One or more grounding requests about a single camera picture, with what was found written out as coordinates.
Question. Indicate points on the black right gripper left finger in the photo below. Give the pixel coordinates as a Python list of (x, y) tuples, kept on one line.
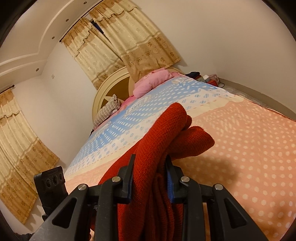
[(85, 205)]

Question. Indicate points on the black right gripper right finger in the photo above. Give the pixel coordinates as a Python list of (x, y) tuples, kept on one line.
[(227, 218)]

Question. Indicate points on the red embroidered knit sweater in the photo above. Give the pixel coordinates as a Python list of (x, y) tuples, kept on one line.
[(150, 209)]

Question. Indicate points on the beige side window curtain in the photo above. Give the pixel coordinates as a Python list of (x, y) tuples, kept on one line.
[(23, 155)]

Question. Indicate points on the polka dot bed cover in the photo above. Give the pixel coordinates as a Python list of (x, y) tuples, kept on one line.
[(253, 155)]

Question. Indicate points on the grey striped pillow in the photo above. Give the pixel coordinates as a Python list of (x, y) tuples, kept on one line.
[(112, 106)]

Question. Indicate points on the pink bed sheet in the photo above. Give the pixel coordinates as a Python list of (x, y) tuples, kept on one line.
[(127, 102)]

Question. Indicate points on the cream wooden headboard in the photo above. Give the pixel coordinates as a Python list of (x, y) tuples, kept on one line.
[(119, 83)]

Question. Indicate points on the clutter beside bed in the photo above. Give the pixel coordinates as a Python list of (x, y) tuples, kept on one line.
[(209, 79)]

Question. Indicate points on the pink pillow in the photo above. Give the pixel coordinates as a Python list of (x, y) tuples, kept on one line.
[(152, 80)]

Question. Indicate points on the beige window curtain centre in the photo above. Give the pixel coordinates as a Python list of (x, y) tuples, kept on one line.
[(118, 35)]

